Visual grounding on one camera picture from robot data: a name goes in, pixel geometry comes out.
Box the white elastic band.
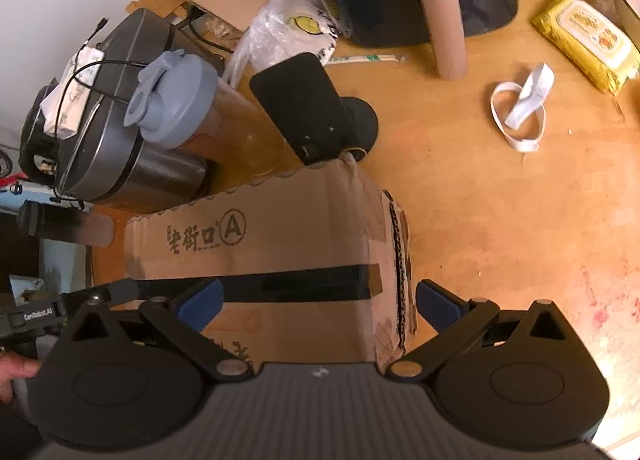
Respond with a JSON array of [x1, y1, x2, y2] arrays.
[[489, 63, 555, 154]]

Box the yellow wet wipes pack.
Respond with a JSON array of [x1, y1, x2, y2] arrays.
[[532, 0, 639, 96]]

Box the silver rice cooker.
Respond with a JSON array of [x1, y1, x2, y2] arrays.
[[55, 9, 224, 213]]

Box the wrapped chopsticks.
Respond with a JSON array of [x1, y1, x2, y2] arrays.
[[326, 54, 406, 66]]

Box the person left hand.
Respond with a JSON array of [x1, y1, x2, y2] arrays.
[[0, 350, 40, 404]]

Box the white smiley plastic bag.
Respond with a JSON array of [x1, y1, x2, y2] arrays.
[[222, 0, 340, 88]]

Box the black electric kettle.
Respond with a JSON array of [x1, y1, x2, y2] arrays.
[[18, 78, 58, 187]]

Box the black phone stand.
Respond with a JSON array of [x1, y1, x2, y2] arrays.
[[250, 52, 378, 165]]

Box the dark frosted glass bottle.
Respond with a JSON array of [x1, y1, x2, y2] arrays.
[[16, 200, 115, 248]]

